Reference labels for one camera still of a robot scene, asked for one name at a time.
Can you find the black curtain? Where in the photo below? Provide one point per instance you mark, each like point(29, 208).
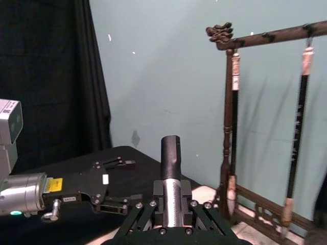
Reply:
point(51, 76)

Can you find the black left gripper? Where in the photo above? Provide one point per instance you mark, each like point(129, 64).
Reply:
point(81, 185)

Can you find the dark carved wooden brush rack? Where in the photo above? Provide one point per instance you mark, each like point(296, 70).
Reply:
point(265, 37)

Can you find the long black calligraphy brush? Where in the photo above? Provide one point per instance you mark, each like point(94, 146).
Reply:
point(297, 127)

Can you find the short black calligraphy brush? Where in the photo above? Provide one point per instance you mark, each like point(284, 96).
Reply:
point(235, 122)

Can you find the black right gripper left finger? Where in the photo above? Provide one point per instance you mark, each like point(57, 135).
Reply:
point(158, 204)

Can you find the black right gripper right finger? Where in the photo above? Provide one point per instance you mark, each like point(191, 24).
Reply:
point(186, 204)

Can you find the black table cloth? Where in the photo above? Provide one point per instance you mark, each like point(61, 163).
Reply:
point(76, 229)

